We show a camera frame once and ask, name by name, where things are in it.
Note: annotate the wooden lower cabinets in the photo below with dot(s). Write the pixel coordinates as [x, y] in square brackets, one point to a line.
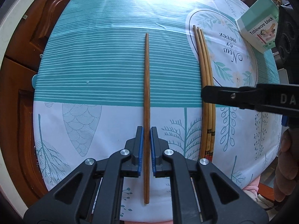
[21, 62]

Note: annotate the brown wooden chopstick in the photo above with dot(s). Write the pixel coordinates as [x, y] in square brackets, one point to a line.
[146, 122]

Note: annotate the right hand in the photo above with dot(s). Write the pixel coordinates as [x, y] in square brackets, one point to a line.
[287, 168]

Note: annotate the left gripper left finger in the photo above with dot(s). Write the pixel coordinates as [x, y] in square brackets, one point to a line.
[137, 152]

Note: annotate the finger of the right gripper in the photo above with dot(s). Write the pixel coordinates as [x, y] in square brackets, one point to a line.
[243, 97]

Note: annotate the teal white tablecloth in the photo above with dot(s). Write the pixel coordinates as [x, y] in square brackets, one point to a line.
[88, 98]

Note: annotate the white countertop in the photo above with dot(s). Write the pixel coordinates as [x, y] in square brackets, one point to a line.
[10, 18]

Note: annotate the green tableware holder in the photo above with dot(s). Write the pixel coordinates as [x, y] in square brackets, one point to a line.
[259, 25]

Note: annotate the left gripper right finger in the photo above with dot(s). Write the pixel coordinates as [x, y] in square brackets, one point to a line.
[156, 152]

